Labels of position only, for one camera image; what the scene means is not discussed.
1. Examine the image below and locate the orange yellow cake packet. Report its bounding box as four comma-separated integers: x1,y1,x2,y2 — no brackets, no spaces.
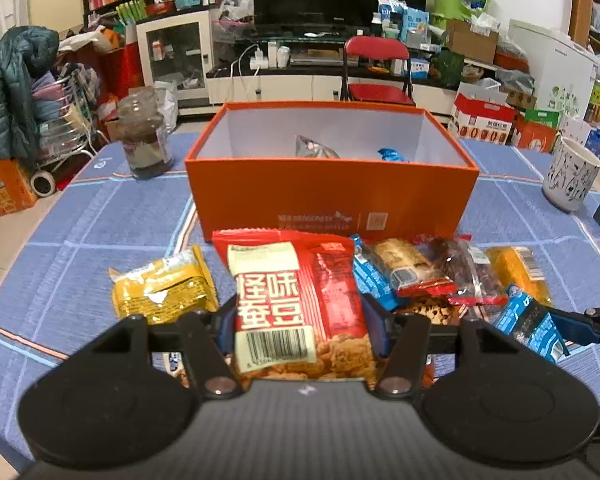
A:
484,246,553,307

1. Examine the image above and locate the red broad bean snack bag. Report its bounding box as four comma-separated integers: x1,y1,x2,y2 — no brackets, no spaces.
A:
212,229,378,386

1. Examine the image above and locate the blue packet at right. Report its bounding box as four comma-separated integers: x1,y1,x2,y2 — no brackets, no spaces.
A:
491,285,570,364

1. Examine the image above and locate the orange chocolate chip cookie packet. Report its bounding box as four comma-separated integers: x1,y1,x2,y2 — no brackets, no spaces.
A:
396,297,468,326

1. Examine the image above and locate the blue plaid tablecloth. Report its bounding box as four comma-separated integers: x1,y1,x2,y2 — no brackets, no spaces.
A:
0,141,600,470

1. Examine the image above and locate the yellow foil snack packet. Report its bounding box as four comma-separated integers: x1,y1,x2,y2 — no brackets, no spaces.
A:
108,245,220,325

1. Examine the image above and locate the clear packet dried red fruit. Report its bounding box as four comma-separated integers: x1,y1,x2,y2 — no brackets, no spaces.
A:
416,236,507,307

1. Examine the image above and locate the white cat pattern mug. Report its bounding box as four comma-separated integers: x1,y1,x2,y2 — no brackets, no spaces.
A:
542,136,600,214

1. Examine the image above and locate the clear red biscuit packet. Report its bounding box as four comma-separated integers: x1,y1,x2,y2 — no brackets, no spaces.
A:
363,237,457,298

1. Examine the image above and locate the blue black cookie packet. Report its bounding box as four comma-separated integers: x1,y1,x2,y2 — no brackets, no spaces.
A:
351,235,406,311

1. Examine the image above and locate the red white cardboard carton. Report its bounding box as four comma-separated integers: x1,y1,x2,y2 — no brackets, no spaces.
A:
448,82,517,145

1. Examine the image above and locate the orange box on floor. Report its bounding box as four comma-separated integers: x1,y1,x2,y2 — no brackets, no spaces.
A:
0,159,38,217

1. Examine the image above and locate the white chest freezer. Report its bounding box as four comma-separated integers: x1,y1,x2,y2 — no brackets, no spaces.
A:
508,20,598,119

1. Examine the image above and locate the orange cardboard storage box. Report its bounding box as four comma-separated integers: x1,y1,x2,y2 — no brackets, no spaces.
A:
184,101,479,240

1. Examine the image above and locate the blue snack packet in box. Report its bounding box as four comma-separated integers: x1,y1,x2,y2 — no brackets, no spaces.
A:
378,148,408,162

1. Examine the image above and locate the glass jar with dark contents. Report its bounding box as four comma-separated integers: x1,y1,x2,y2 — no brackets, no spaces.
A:
118,87,173,180

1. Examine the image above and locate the brown cardboard box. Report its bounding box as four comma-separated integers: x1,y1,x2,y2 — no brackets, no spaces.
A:
444,20,498,64

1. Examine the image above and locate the silver snack packet in box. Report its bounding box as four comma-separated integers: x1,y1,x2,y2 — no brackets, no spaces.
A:
294,134,340,159

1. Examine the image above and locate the red folding chair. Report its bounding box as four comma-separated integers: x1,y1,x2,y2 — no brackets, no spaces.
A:
340,36,415,106

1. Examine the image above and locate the white glass door cabinet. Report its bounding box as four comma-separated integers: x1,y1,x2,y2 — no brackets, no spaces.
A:
136,9,214,107

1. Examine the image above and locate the white low tv stand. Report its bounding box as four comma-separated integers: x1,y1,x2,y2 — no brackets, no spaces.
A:
207,68,456,117

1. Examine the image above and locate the dark green puffer jacket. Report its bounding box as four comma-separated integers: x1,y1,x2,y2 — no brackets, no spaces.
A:
0,26,59,167

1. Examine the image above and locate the wire laundry rack with clothes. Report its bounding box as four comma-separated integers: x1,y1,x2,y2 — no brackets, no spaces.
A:
32,63,104,168

